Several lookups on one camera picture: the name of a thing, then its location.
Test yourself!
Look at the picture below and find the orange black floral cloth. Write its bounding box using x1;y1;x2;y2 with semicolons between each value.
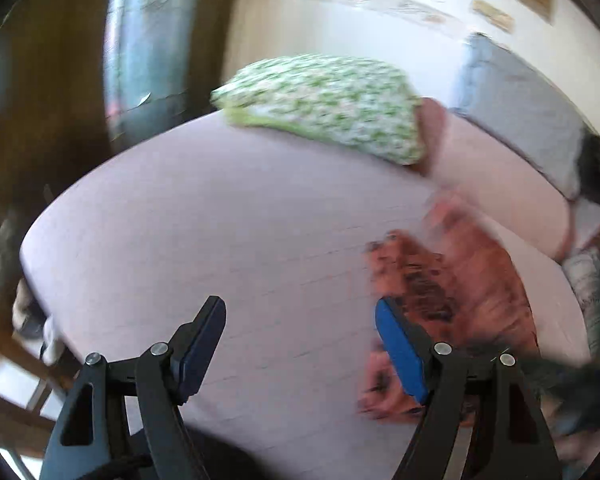
356;194;541;427

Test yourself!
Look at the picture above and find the pink quilted bed cover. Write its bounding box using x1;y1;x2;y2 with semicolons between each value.
20;113;588;479

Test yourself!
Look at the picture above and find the striped floral bedding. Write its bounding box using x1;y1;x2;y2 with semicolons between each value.
562;248;600;359

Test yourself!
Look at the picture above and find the pink cylindrical bolster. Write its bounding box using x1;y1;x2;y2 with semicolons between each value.
414;98;574;261

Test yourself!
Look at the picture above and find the dark furry cushion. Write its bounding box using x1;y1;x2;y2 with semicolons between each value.
578;127;600;205

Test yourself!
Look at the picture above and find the grey pillow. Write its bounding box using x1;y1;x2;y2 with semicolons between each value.
451;32;584;200

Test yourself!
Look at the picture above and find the green white patterned pillow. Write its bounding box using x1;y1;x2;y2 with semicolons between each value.
210;54;426;166

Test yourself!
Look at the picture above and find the stained glass window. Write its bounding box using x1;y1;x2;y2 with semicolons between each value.
102;0;196;153

